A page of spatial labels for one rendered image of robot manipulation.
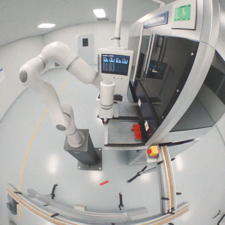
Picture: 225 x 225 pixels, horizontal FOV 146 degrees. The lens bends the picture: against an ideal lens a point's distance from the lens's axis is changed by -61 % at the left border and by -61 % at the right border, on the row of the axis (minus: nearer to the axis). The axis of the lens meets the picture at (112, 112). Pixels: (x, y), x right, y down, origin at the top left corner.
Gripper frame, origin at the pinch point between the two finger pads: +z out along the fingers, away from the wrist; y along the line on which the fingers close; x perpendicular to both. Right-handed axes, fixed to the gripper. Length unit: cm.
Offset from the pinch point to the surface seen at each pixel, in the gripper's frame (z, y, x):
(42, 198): 70, 81, 82
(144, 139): 24.3, -41.0, 2.3
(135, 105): 20, -42, -50
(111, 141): 25.6, -6.9, 2.8
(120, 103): 20, -20, -52
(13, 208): 36, 102, 110
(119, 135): 24.7, -14.9, -3.3
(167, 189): 24, -53, 59
